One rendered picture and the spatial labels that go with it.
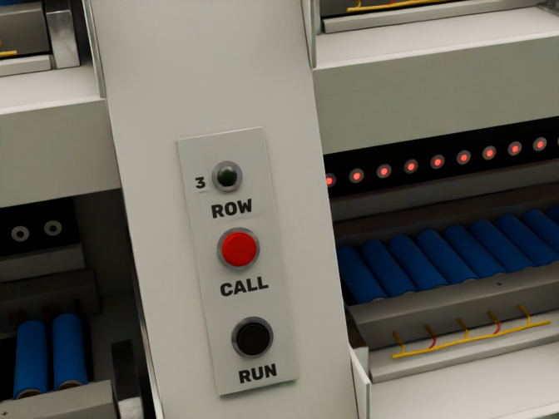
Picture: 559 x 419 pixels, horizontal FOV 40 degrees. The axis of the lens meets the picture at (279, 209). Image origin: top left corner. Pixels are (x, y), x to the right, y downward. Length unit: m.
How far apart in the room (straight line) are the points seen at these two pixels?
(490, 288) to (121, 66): 0.26
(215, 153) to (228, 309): 0.07
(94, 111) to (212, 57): 0.06
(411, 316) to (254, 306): 0.13
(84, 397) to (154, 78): 0.17
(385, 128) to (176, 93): 0.11
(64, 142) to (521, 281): 0.28
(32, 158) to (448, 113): 0.20
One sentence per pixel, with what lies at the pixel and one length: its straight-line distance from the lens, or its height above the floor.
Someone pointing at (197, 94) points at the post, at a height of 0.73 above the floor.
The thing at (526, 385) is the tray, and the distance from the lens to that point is 0.45.
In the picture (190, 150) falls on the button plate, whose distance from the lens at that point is 0.35.
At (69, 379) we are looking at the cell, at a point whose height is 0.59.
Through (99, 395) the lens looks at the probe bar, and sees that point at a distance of 0.42.
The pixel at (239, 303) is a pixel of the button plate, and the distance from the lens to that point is 0.36.
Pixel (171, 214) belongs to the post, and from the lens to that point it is 0.35.
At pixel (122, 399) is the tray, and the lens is 0.41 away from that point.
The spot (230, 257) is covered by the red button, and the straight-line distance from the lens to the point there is 0.35.
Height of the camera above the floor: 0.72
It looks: 8 degrees down
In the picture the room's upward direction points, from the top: 8 degrees counter-clockwise
